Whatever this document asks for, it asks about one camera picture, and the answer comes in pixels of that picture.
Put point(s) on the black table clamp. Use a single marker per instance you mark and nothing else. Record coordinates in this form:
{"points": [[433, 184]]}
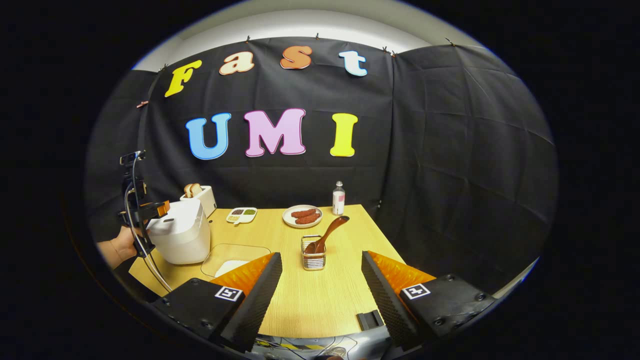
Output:
{"points": [[370, 320]]}

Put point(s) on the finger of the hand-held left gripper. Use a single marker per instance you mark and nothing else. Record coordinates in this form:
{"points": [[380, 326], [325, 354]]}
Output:
{"points": [[157, 209]]}

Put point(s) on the brown wooden spoon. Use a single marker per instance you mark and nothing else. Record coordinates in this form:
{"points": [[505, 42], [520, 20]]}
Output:
{"points": [[330, 231]]}

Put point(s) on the clear bottle with pink label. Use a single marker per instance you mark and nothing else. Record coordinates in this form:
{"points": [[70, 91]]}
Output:
{"points": [[338, 200]]}

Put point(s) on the clear glass dish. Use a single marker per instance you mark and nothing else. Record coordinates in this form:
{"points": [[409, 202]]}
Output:
{"points": [[235, 252]]}

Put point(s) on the black backdrop cloth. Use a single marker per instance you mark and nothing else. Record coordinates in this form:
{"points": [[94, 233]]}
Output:
{"points": [[450, 150]]}

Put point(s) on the white toaster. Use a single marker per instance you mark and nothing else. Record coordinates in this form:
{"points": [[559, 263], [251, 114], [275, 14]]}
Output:
{"points": [[206, 200]]}

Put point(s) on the red-brown sausage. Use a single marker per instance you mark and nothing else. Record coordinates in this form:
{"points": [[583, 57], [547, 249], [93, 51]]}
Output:
{"points": [[309, 219], [304, 213]]}

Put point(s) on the white divided condiment tray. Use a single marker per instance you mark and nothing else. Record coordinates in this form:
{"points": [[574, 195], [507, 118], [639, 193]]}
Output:
{"points": [[241, 215]]}

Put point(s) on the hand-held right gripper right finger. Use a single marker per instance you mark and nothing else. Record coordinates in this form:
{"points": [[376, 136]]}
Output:
{"points": [[387, 305]]}

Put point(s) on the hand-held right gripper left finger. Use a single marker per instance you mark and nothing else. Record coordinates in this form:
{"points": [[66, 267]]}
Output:
{"points": [[255, 305]]}

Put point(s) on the white round plate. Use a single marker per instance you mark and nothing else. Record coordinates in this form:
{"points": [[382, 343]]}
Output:
{"points": [[289, 220]]}

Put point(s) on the white rice cooker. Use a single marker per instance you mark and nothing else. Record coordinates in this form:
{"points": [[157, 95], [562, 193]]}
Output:
{"points": [[182, 240]]}

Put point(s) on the toasted bread slice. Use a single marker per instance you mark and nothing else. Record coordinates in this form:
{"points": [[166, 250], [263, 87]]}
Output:
{"points": [[197, 189], [188, 190]]}

